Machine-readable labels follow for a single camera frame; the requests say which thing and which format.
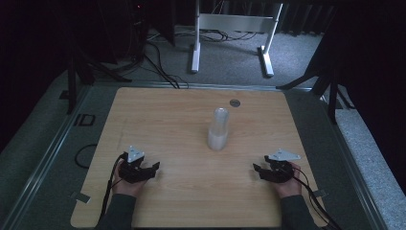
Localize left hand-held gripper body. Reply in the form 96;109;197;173
119;145;154;184

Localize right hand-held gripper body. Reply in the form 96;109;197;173
264;149;302;184

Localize stack of translucent plastic cups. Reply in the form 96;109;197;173
207;106;231;151

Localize person's left hand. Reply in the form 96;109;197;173
111;160;148;198

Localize person's right hand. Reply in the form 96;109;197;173
274;162;304;199

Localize grey tape piece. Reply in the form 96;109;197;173
70;191;92;205
312;188;329;199

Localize black tripod stand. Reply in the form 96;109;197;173
64;44;132;115
275;32;356;125

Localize dark equipment rack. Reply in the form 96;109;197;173
125;0;177;63

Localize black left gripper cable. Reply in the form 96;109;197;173
98;152;128;225

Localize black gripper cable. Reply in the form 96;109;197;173
98;152;128;225
292;167;343;230

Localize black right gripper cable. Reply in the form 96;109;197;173
292;167;343;230

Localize black cable loop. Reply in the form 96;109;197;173
74;143;99;170

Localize metal frame rail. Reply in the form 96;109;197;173
0;85;97;230
319;91;388;230

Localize black floor cable bundle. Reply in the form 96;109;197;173
143;40;190;90

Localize black cables under desk frame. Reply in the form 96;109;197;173
176;28;260;43

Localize white metal desk frame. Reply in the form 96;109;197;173
190;0;284;79

